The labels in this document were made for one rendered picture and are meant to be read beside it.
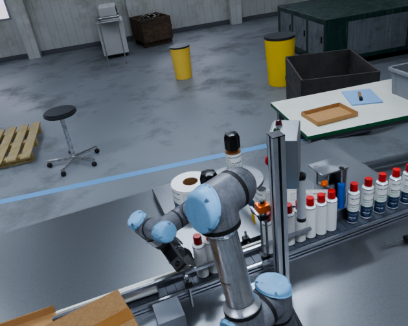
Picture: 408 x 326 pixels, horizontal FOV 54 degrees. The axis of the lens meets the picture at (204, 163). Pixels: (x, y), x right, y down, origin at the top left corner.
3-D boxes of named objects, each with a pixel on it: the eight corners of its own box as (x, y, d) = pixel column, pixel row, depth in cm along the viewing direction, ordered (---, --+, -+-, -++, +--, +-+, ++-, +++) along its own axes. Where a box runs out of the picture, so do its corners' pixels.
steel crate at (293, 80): (346, 102, 530) (349, 47, 495) (380, 134, 438) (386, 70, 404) (282, 110, 532) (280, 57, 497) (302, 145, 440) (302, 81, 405)
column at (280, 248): (283, 277, 164) (278, 129, 132) (289, 284, 160) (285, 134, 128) (274, 281, 163) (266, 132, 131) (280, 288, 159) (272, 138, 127)
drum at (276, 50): (271, 90, 608) (269, 40, 573) (261, 81, 651) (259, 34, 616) (301, 85, 613) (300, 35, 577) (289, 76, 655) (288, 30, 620)
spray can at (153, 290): (154, 276, 160) (103, 293, 155) (157, 285, 155) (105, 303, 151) (157, 286, 162) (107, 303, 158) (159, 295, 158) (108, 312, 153)
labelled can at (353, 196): (352, 216, 185) (355, 178, 176) (360, 222, 181) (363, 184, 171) (343, 219, 184) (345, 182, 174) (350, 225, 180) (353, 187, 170)
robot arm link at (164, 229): (181, 213, 138) (162, 208, 146) (156, 229, 132) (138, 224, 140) (188, 232, 140) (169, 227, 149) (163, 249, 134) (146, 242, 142)
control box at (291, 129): (300, 165, 152) (300, 119, 143) (298, 189, 138) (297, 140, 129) (274, 164, 155) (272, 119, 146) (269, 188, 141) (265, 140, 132)
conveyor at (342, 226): (403, 202, 196) (404, 195, 194) (416, 211, 189) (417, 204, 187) (61, 324, 156) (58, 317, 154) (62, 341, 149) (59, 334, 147)
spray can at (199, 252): (207, 268, 167) (201, 229, 158) (211, 276, 163) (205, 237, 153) (195, 272, 166) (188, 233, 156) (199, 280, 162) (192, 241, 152)
